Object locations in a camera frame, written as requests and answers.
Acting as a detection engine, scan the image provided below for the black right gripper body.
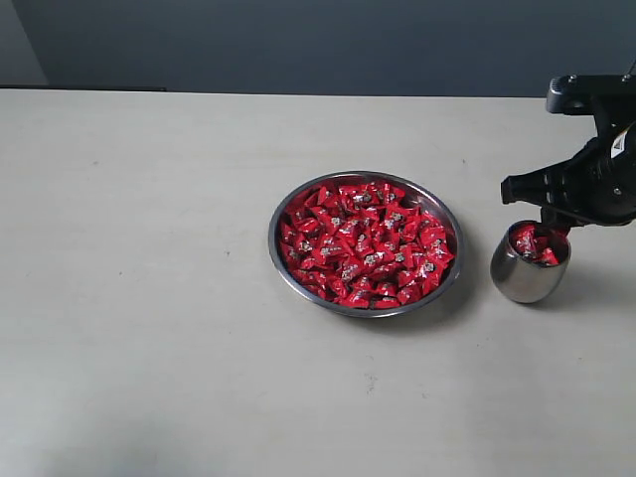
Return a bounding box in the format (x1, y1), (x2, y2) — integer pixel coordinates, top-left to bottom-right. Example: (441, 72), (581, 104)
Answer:
(549, 123), (635, 227)

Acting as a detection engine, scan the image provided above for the stainless steel cup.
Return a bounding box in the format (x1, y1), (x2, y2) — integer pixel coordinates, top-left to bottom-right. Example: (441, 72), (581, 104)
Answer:
(490, 221), (571, 304)

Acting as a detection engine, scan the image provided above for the pile of red wrapped candies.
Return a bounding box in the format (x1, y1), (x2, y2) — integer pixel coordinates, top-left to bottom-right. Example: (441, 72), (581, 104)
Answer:
(278, 181), (456, 310)

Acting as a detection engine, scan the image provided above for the steel bowl of candies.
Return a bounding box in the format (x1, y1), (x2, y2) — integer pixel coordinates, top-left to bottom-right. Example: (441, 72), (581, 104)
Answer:
(267, 170), (466, 319)

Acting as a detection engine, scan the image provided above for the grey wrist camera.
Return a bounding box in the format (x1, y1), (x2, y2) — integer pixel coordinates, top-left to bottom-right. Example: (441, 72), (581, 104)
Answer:
(546, 74), (635, 115)

